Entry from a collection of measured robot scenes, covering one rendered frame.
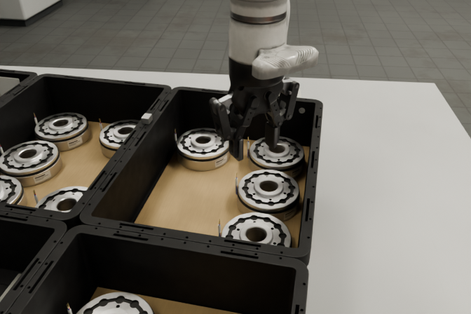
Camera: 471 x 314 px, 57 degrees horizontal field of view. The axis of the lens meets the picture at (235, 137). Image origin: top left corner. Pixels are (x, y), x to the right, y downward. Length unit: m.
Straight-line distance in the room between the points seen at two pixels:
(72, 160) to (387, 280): 0.62
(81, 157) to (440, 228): 0.72
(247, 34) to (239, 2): 0.04
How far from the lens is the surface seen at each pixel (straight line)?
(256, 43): 0.53
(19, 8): 4.44
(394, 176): 1.07
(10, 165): 0.87
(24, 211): 0.64
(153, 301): 0.62
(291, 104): 0.64
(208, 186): 0.77
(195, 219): 0.71
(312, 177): 0.64
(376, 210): 0.96
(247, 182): 0.74
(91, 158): 0.88
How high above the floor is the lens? 1.32
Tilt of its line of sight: 33 degrees down
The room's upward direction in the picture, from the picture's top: straight up
